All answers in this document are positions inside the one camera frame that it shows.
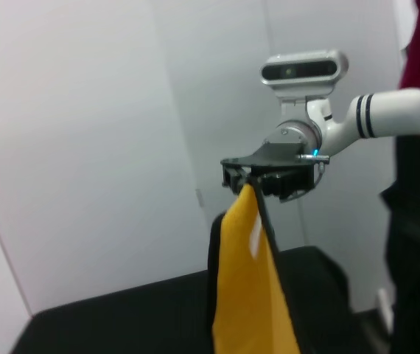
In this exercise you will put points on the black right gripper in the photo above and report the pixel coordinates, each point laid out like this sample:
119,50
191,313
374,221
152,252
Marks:
287,147

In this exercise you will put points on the microfibre towel with black hem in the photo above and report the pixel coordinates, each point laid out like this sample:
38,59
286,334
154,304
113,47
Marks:
247,276

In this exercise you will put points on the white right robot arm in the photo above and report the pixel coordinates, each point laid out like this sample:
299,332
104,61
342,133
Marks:
390,110

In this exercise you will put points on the black tablecloth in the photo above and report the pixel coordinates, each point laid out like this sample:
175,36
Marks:
121,324

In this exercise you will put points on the person in red shirt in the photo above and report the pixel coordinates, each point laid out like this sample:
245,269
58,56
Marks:
416,258

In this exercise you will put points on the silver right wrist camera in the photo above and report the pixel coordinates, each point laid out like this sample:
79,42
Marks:
302,72

